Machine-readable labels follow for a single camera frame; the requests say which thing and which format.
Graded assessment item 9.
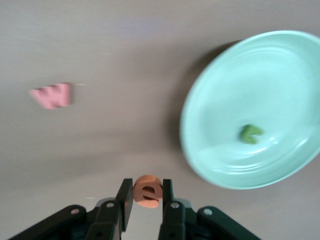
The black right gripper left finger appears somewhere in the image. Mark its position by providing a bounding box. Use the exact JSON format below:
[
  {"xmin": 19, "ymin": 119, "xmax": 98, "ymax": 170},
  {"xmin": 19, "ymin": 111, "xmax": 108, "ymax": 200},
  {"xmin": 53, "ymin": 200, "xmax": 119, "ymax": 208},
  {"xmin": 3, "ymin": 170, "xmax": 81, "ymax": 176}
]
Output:
[{"xmin": 9, "ymin": 178, "xmax": 134, "ymax": 240}]

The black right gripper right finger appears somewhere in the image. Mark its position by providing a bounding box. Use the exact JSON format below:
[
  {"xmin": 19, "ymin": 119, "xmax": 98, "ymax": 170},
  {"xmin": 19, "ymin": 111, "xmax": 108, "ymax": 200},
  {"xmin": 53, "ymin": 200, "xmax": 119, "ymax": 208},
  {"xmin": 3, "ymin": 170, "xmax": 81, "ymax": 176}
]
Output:
[{"xmin": 158, "ymin": 178, "xmax": 261, "ymax": 240}]

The orange foam letter e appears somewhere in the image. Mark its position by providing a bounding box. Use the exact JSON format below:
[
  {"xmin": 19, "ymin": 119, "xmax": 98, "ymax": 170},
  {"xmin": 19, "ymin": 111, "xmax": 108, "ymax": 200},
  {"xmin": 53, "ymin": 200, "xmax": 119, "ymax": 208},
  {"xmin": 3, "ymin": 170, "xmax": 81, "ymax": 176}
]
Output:
[{"xmin": 132, "ymin": 174, "xmax": 163, "ymax": 209}]

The green foam letter u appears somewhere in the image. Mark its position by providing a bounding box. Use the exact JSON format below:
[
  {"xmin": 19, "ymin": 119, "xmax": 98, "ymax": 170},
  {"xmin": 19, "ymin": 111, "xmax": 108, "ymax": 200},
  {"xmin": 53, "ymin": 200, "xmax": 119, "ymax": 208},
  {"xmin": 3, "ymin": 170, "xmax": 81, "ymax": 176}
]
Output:
[{"xmin": 238, "ymin": 124, "xmax": 265, "ymax": 145}]

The pink foam letter w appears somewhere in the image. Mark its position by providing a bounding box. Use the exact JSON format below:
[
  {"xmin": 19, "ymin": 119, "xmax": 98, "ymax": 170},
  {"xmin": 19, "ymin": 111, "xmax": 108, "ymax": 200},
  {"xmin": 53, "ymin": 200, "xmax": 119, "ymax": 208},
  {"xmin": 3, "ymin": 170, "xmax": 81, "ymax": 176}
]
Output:
[{"xmin": 29, "ymin": 82, "xmax": 75, "ymax": 110}]

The green plate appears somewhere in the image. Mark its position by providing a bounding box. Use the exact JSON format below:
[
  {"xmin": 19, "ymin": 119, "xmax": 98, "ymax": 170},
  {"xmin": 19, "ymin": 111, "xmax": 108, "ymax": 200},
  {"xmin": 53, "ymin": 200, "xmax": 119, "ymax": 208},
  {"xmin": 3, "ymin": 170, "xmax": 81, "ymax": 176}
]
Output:
[{"xmin": 179, "ymin": 30, "xmax": 320, "ymax": 190}]

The brown table cover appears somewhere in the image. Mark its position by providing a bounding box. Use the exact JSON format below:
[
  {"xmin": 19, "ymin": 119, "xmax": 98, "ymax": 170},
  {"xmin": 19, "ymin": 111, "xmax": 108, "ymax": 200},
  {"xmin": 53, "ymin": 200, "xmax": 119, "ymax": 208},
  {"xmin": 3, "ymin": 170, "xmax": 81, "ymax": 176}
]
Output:
[{"xmin": 0, "ymin": 0, "xmax": 320, "ymax": 240}]

